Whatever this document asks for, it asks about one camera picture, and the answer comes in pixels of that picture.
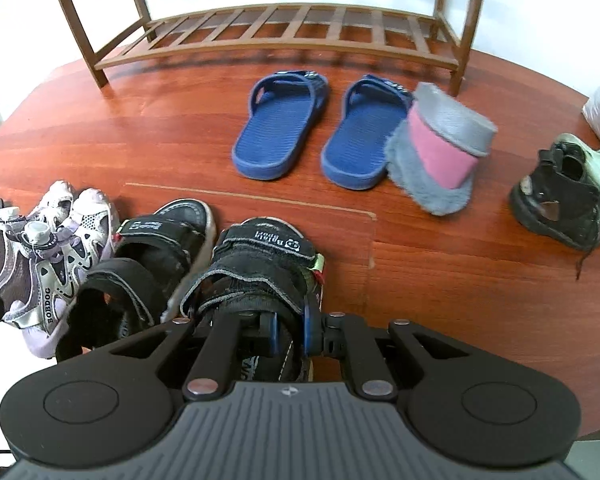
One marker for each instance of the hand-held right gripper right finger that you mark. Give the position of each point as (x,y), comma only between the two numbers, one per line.
(308,330)

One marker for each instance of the purple white sandal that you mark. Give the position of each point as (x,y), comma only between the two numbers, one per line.
(55,270)
(10,250)

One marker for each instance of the black lace-up boot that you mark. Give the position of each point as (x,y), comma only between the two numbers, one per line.
(560,210)

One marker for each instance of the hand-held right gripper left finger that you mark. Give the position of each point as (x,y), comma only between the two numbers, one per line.
(276,335)

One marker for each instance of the blue slide sandal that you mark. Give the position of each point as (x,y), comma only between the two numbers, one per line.
(265,145)
(355,155)

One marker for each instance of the wooden shoe rack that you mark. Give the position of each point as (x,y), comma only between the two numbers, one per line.
(77,22)

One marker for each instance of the pink fur-lined boot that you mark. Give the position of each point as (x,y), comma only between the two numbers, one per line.
(445,155)

